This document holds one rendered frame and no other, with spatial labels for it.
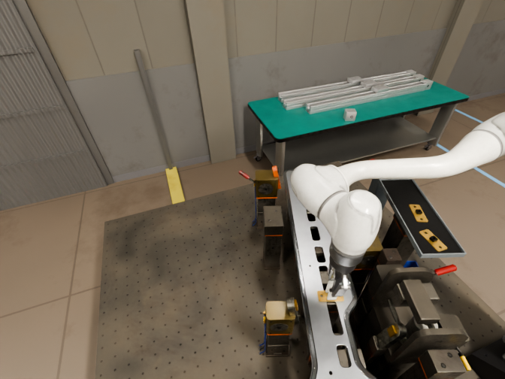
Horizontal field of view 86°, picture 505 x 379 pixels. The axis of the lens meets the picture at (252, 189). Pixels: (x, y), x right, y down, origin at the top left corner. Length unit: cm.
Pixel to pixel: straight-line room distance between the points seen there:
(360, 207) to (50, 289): 240
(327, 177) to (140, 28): 225
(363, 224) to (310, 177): 20
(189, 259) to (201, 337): 39
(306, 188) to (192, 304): 83
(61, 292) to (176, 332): 144
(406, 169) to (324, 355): 58
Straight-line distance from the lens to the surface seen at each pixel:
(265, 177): 130
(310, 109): 268
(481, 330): 155
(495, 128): 101
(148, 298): 142
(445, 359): 91
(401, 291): 91
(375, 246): 108
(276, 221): 114
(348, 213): 64
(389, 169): 84
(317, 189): 72
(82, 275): 260
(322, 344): 95
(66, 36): 277
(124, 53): 275
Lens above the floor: 189
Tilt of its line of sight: 42 degrees down
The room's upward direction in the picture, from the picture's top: 2 degrees counter-clockwise
